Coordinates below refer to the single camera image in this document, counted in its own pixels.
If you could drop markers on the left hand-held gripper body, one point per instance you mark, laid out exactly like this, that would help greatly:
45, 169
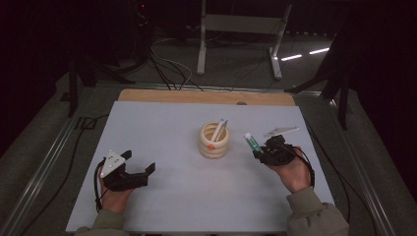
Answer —
121, 182

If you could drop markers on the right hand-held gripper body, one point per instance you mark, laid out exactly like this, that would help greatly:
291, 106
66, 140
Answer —
278, 154

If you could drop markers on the green and white glue stick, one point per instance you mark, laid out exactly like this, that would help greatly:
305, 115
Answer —
252, 141

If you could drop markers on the cream ringed pen holder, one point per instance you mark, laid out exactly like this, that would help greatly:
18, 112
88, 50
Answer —
213, 149

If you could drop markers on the white pen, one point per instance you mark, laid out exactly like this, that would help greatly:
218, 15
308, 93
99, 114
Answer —
217, 131

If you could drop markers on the person's left hand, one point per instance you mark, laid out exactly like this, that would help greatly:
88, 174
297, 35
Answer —
114, 201

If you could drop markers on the person's right hand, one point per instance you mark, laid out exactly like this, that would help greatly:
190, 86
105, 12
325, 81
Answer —
296, 175

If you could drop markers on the white table mat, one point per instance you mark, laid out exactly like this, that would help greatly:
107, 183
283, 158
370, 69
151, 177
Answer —
183, 190

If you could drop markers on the black tripod stand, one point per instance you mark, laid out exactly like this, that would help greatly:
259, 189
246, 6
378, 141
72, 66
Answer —
72, 88
342, 98

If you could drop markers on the white metal stand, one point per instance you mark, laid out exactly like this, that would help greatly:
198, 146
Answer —
242, 24

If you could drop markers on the dark equipment rack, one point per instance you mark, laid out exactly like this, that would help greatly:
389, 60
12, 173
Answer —
141, 29

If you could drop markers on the metal floor rail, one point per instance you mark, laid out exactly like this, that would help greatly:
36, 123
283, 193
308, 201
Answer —
364, 183
42, 167

